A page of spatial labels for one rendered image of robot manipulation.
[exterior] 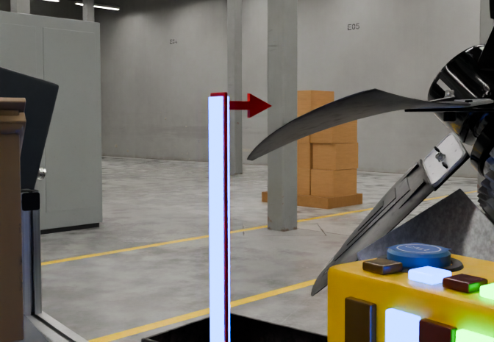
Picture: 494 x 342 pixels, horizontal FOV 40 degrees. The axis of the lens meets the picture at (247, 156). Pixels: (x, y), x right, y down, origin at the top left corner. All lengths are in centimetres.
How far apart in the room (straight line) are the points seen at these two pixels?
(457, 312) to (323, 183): 878
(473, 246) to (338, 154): 832
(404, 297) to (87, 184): 714
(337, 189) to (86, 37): 388
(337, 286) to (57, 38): 698
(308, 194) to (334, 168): 55
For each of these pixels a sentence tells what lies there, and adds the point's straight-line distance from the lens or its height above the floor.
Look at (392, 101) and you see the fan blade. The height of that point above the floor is 118.
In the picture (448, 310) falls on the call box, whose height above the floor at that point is 106.
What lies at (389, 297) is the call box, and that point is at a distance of 41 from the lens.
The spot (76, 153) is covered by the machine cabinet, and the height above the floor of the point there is 83.
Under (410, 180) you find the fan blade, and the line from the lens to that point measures 99.
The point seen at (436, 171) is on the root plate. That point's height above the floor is 110.
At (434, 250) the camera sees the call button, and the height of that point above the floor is 108.
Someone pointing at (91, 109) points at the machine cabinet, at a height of 130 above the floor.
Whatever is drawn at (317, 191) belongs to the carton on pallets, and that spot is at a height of 21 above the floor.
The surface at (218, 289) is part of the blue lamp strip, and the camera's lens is 65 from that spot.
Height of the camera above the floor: 116
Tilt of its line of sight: 3 degrees down
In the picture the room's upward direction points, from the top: straight up
